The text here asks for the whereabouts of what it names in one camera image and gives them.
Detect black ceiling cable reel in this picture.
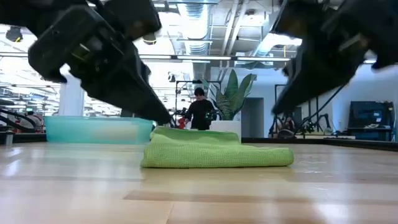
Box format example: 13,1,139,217
5,26,24,43
142,32,158,46

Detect silver ventilation duct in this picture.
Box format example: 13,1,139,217
178,2,216,55

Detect long ceiling light bar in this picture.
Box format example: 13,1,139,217
0,52,377,65

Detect large green leafy plant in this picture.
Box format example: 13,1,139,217
201,68,257,121

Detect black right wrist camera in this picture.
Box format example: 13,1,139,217
270,0,321,41

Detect person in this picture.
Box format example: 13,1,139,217
24,111,42,129
183,87,217,131

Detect green microfiber towel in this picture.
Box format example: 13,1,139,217
140,126,295,169

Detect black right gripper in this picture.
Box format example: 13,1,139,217
271,0,398,116

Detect white square planter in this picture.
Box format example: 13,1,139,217
210,120,242,142

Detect teal plastic basket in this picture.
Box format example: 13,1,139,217
44,115,155,145

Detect white round pillar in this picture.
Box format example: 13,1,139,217
58,74,85,117

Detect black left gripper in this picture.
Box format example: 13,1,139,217
27,5,172,124

